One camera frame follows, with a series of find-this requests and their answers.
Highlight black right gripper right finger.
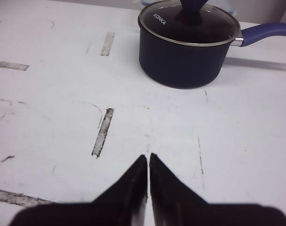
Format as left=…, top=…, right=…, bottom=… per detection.
left=149, top=153, right=286, bottom=226

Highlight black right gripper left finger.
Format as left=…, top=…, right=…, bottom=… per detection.
left=10, top=155, right=147, bottom=226

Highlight dark blue saucepan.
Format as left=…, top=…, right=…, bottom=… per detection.
left=138, top=20, right=286, bottom=89

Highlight glass pot lid blue knob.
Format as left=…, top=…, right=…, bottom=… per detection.
left=138, top=0, right=240, bottom=47

